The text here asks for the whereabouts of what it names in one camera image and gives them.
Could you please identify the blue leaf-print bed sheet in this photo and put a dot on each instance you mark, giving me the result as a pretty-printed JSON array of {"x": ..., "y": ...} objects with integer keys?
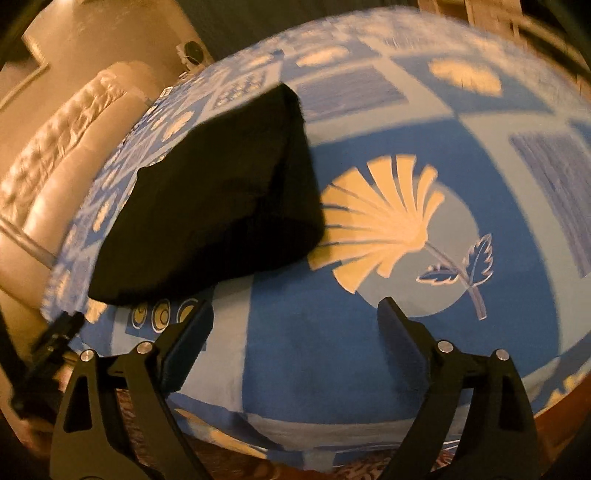
[{"x": 323, "y": 360}]

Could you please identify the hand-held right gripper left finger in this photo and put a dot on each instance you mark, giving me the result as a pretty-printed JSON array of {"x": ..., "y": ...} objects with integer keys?
[{"x": 189, "y": 337}]

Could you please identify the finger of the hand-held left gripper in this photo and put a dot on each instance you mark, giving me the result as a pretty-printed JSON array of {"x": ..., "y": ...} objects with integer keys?
[{"x": 64, "y": 330}]

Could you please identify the round black wall device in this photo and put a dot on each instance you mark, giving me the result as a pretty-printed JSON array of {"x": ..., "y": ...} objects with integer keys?
[{"x": 192, "y": 50}]

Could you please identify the wooden furniture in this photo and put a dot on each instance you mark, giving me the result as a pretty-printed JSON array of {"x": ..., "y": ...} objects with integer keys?
[{"x": 471, "y": 16}]

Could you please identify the beige tufted leather headboard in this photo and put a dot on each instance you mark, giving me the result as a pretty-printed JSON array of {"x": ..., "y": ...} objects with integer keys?
[{"x": 60, "y": 175}]

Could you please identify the black pants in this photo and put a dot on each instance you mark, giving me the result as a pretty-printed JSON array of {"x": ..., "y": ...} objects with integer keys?
[{"x": 207, "y": 207}]

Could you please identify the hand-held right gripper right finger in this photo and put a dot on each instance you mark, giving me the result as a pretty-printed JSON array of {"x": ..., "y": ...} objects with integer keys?
[{"x": 401, "y": 341}]

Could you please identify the dark curtain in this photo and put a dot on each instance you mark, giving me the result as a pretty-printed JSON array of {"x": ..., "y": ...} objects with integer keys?
[{"x": 300, "y": 23}]

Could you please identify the patterned rug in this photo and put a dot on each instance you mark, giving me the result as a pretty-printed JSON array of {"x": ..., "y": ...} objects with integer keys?
[{"x": 258, "y": 466}]

